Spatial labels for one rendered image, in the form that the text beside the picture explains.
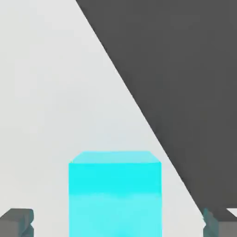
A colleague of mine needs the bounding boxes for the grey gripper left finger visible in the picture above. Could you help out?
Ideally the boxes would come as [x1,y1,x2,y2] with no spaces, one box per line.
[0,208,35,237]

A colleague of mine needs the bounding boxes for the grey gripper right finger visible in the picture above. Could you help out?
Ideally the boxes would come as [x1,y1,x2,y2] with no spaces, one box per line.
[202,207,237,237]

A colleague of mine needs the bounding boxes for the small cyan cube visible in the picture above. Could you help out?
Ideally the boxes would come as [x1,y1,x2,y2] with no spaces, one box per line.
[68,150,162,237]

